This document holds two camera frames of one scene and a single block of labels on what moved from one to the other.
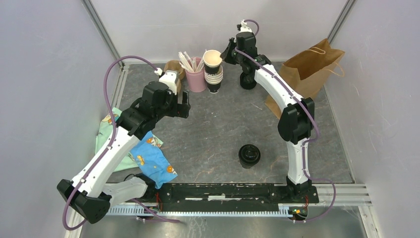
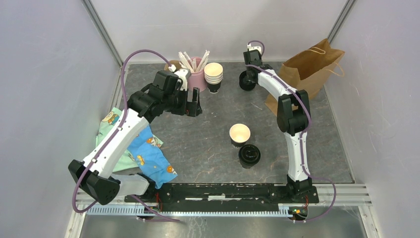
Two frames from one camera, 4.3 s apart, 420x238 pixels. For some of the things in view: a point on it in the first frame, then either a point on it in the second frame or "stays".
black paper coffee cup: [249, 154] stays
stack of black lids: [247, 81] stays
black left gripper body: [170, 109] stays
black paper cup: [212, 60] → [239, 134]
